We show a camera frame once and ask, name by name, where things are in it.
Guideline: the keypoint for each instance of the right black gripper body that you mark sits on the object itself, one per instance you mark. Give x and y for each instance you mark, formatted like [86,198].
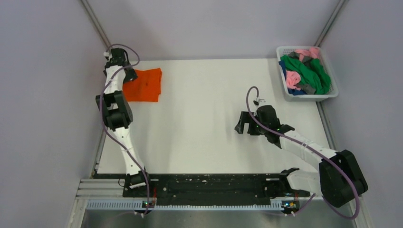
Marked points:
[263,124]

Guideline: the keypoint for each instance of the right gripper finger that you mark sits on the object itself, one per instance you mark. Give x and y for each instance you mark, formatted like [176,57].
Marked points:
[244,118]
[253,128]

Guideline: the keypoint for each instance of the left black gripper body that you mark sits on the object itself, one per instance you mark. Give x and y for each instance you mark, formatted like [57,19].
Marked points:
[128,63]

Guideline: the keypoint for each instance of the orange t-shirt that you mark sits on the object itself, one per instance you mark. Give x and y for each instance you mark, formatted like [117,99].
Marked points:
[146,88]

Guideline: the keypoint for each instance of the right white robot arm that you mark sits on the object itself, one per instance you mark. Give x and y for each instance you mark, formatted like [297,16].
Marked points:
[337,176]

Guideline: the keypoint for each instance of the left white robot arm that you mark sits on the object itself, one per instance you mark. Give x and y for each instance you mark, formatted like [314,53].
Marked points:
[116,113]

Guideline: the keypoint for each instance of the blue t-shirt in basket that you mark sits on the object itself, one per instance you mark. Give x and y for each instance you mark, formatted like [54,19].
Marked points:
[290,91]

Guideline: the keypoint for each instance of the pink t-shirt in basket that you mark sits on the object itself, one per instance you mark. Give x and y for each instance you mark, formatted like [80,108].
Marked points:
[300,74]

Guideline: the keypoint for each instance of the grey t-shirt in basket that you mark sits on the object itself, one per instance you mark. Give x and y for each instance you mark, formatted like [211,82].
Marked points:
[293,80]

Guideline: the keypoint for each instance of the green t-shirt in basket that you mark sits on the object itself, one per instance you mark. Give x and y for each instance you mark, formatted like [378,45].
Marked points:
[324,78]

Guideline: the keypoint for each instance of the white plastic laundry basket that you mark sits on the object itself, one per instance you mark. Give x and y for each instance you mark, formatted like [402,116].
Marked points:
[284,50]

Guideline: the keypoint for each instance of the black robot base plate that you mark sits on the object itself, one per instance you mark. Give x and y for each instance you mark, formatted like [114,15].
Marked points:
[214,189]

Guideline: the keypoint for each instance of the aluminium frame rail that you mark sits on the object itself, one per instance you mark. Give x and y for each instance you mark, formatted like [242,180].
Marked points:
[100,188]

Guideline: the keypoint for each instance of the grey slotted cable duct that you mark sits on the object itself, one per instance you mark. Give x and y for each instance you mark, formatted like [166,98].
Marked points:
[131,204]

